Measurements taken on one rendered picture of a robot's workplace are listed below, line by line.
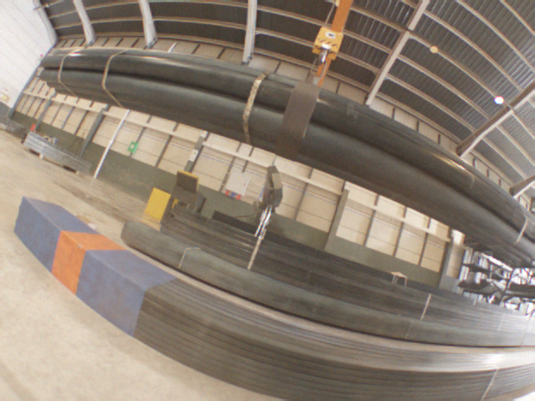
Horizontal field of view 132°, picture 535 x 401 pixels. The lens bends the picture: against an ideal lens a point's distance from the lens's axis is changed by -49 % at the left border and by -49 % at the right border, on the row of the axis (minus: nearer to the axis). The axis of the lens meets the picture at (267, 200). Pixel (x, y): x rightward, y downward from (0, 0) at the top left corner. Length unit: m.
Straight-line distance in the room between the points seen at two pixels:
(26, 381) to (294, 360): 0.59
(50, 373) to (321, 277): 1.63
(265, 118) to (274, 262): 0.98
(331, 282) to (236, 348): 1.26
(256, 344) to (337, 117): 1.19
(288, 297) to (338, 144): 0.98
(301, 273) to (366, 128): 1.08
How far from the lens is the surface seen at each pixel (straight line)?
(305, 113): 1.36
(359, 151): 1.41
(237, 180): 8.52
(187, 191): 4.12
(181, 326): 0.63
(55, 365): 0.57
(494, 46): 11.27
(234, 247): 1.68
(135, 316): 0.69
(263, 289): 1.46
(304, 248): 2.35
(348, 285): 1.82
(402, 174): 1.51
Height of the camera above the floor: 0.40
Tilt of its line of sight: 10 degrees up
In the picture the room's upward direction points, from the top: 21 degrees clockwise
